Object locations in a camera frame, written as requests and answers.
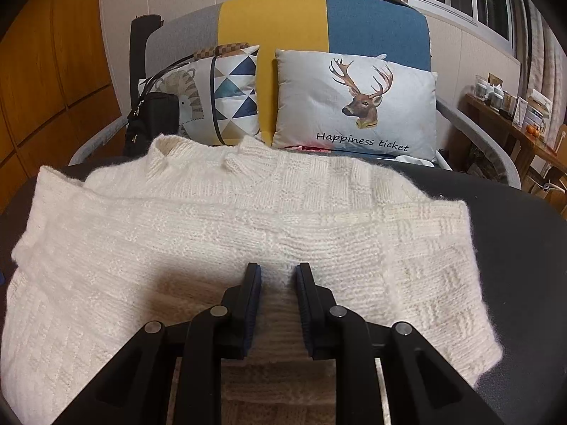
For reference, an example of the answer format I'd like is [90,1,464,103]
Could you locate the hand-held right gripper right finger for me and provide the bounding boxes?
[295,262,506,425]

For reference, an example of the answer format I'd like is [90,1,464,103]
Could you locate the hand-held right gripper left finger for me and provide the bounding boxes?
[53,262,263,425]

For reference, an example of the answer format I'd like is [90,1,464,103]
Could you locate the white knit sweater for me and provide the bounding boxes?
[0,135,503,425]

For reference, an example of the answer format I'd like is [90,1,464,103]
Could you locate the red flat item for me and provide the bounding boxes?
[283,143,337,154]

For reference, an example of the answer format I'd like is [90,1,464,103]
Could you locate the white deer print pillow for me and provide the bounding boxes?
[271,49,439,162]

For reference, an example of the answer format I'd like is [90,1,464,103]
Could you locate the black handbag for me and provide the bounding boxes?
[126,42,251,158]

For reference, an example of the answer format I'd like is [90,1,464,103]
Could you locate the triangle pattern pillow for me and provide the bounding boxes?
[138,44,262,147]

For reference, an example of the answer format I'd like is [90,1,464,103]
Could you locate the wooden side table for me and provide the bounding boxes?
[465,93,567,196]

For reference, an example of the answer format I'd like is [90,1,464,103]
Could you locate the row of small jars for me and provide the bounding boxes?
[474,73,515,113]

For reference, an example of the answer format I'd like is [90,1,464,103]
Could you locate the grey yellow blue sofa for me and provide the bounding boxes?
[68,0,523,187]

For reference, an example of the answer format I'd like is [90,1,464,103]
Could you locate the stack of books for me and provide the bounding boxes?
[514,89,554,130]

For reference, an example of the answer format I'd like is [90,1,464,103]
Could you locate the black upright post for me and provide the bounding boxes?
[129,14,162,118]

